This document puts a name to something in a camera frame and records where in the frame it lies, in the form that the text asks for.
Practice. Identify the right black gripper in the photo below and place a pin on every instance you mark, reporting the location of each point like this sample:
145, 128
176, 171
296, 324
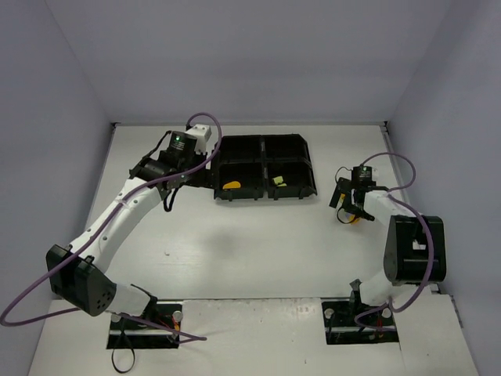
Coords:
350, 196

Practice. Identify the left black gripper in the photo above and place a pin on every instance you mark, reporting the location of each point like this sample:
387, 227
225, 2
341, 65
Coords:
200, 172

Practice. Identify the yellow orange lego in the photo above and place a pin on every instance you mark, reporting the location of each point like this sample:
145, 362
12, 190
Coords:
350, 218

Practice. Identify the orange rounded lego block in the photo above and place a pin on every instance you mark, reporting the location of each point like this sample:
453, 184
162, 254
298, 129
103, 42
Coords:
232, 185

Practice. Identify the light green square lego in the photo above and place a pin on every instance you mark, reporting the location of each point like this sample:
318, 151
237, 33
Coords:
279, 181

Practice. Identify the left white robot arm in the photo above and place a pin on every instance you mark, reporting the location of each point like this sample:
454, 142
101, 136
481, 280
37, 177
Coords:
80, 268

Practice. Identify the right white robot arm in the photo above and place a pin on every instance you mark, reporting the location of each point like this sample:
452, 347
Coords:
414, 252

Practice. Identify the black four-compartment bin tray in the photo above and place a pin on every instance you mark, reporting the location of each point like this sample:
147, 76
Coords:
254, 160

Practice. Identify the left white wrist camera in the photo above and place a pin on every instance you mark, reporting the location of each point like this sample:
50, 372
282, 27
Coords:
202, 134

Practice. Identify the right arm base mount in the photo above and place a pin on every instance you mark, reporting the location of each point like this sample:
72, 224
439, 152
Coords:
350, 323

